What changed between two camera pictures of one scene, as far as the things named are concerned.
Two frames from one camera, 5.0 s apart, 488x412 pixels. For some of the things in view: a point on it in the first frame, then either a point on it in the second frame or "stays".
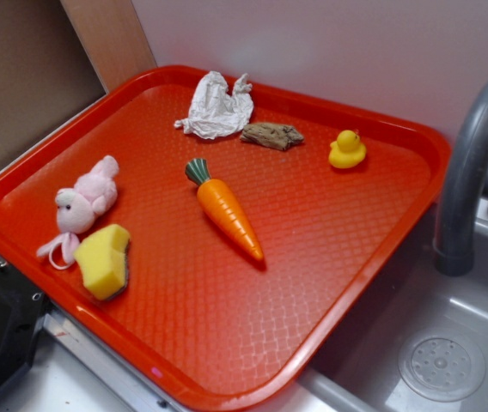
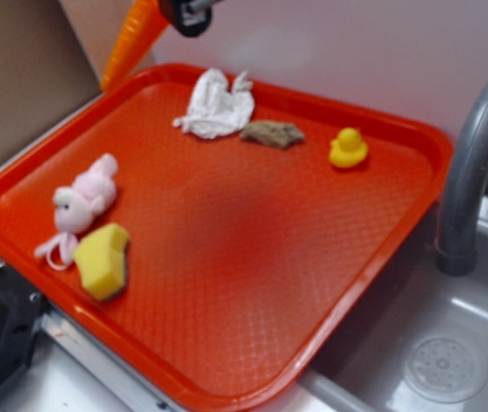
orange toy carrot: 221,202 to 142,25
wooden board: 112,37 stays
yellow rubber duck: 346,152 stays
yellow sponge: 104,258 stays
